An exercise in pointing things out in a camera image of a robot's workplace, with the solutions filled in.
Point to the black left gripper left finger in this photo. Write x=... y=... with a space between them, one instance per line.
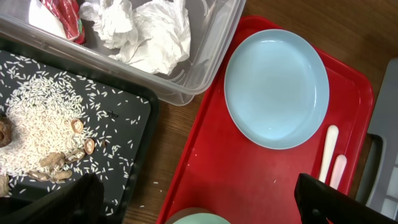
x=79 y=202

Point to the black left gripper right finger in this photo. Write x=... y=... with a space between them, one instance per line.
x=319 y=203

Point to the rice and nutshell scraps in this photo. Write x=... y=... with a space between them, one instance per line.
x=63 y=127

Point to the mint green bowl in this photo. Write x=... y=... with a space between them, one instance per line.
x=196 y=215

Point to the large white napkin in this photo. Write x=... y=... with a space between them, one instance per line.
x=164 y=37

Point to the red snack wrapper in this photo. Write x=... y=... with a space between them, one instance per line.
x=67 y=12

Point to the small white napkin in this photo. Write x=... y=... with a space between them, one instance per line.
x=113 y=21

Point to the grey dishwasher rack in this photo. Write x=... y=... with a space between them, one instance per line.
x=378 y=185

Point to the black food waste tray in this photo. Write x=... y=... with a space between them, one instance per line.
x=14 y=48

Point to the clear plastic waste bin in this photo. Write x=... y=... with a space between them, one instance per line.
x=212 y=25

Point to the white plastic fork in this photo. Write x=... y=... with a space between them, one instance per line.
x=338 y=170

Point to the white plastic spoon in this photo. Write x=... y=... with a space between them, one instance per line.
x=328 y=150

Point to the red serving tray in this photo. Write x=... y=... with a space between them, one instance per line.
x=224 y=172

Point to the light blue plate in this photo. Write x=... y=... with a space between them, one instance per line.
x=276 y=89

